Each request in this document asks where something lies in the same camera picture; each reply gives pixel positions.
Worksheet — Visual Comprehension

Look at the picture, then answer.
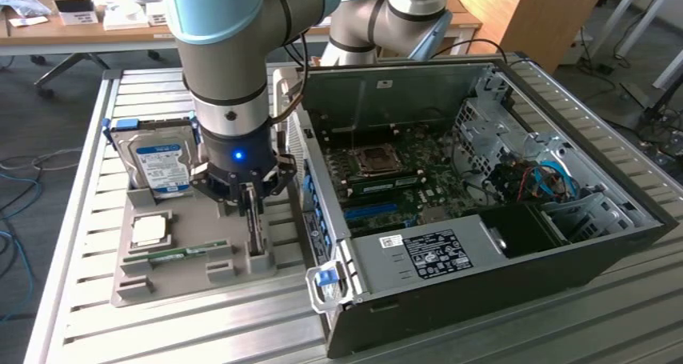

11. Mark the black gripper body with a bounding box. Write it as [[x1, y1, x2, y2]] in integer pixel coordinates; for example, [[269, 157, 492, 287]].
[[201, 124, 281, 182]]

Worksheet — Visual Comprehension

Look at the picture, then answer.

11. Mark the flat white box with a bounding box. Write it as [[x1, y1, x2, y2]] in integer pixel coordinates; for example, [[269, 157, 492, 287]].
[[102, 2, 153, 31]]

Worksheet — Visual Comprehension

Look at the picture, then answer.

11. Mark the black power cable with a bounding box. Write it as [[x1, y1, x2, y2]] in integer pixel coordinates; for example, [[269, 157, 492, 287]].
[[442, 38, 541, 67]]

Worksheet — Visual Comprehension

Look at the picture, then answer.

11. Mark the green motherboard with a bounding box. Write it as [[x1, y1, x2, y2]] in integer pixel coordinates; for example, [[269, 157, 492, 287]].
[[319, 124, 485, 237]]

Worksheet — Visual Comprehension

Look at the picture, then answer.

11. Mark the metal disk bay cage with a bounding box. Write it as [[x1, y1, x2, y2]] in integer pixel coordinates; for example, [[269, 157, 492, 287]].
[[452, 96, 640, 243]]

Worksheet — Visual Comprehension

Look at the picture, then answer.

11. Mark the black drive power connector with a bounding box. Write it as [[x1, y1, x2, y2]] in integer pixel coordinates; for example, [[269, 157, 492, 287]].
[[486, 162, 528, 204]]

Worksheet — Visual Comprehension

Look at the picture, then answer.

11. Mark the metal CPU socket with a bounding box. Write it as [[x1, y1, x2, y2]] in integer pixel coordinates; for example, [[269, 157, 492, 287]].
[[346, 143, 404, 178]]

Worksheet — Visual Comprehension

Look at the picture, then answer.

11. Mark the red wire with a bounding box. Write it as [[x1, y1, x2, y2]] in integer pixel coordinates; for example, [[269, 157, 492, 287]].
[[518, 166, 542, 202]]

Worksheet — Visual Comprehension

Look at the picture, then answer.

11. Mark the silver CPU chip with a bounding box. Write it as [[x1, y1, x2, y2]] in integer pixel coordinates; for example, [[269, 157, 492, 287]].
[[131, 215, 173, 248]]

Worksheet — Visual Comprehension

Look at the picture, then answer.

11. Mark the dark desk leg with casters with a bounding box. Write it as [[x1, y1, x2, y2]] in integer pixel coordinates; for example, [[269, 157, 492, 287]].
[[31, 51, 162, 100]]

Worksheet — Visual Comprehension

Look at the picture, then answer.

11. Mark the wooden cabinet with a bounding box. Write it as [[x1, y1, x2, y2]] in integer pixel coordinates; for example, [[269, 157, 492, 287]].
[[442, 0, 613, 74]]

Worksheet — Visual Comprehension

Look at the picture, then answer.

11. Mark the black open PC case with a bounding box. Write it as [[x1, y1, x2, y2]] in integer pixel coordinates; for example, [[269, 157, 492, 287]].
[[271, 58, 681, 359]]

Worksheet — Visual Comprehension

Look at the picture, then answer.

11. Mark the small white box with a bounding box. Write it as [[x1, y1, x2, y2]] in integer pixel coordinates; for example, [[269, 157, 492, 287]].
[[145, 0, 169, 26]]

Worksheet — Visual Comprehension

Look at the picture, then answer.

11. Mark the blue expansion slot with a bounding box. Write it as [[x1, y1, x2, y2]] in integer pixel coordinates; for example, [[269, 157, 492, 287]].
[[345, 202, 400, 222]]

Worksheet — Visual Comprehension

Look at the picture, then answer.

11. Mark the graphics card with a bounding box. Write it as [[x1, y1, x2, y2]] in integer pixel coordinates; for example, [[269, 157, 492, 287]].
[[243, 182, 269, 258]]

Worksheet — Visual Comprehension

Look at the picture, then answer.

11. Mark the white floor cable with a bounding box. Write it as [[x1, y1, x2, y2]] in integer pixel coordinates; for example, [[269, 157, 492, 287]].
[[0, 146, 83, 174]]

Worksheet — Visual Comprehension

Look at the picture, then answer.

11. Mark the silver chipset heatsink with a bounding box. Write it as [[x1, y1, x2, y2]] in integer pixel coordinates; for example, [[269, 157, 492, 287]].
[[421, 208, 449, 226]]

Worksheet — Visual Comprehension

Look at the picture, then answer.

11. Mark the white paper card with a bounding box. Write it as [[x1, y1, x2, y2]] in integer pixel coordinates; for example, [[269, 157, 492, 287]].
[[7, 15, 51, 29]]

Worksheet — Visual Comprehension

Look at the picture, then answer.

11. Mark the white box black top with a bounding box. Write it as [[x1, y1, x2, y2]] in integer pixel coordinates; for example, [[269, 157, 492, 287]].
[[55, 0, 99, 26]]

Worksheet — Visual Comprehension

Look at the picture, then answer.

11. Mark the blue floor cable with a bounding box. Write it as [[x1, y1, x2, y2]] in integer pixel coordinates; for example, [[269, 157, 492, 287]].
[[0, 171, 42, 325]]

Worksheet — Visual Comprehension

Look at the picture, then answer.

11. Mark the blue SATA wire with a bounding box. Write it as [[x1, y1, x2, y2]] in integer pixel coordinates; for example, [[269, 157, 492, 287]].
[[537, 162, 582, 204]]

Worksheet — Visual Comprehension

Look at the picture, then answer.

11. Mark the wooden desk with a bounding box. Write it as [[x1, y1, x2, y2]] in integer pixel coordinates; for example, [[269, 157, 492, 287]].
[[0, 0, 485, 57]]

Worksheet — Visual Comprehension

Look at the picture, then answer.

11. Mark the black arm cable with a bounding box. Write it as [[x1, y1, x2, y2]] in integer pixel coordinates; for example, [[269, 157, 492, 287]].
[[270, 27, 314, 123]]

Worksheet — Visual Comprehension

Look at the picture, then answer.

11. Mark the grey parts rack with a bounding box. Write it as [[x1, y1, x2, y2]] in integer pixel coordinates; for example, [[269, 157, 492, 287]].
[[110, 171, 281, 309]]

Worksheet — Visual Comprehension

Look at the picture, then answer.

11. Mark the grey power supply unit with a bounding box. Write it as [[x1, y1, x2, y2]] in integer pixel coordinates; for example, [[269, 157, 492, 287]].
[[350, 215, 506, 296]]

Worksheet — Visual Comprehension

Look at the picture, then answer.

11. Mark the white table frame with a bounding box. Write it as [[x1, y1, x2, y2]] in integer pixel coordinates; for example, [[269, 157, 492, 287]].
[[581, 0, 683, 89]]

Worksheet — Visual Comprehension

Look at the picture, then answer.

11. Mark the hard disk with blue rails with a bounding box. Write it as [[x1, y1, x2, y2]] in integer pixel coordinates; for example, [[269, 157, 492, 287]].
[[103, 114, 205, 200]]

